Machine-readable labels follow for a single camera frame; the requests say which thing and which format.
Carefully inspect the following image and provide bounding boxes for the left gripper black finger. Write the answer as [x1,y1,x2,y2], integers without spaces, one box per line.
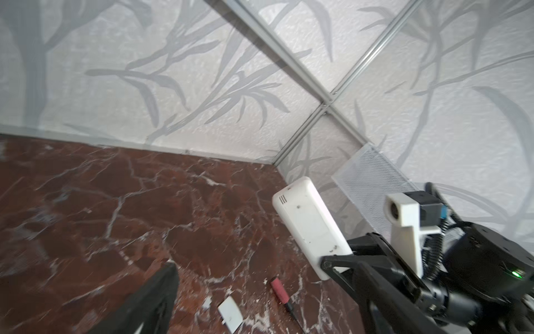
[89,262,179,333]

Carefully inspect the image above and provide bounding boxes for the right black corrugated cable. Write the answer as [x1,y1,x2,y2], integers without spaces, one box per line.
[421,181,466,281]

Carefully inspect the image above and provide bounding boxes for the white wire mesh basket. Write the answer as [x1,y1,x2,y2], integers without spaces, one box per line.
[332,143,419,239]

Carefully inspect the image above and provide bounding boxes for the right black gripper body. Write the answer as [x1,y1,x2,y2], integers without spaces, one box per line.
[407,224,533,333]

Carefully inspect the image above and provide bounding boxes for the white remote control yellow buttons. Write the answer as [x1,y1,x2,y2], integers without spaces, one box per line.
[272,177,353,281]

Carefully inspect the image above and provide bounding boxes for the white battery cover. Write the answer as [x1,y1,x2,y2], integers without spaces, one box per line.
[218,296,244,334]

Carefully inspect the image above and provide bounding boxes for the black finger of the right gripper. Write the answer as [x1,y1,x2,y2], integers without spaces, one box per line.
[353,262,444,333]
[320,232,430,305]

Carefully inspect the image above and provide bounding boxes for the pink handled screwdriver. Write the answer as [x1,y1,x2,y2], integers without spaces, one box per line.
[270,277,306,333]

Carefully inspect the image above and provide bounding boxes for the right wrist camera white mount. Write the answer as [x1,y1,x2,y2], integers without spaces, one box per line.
[384,191,444,278]

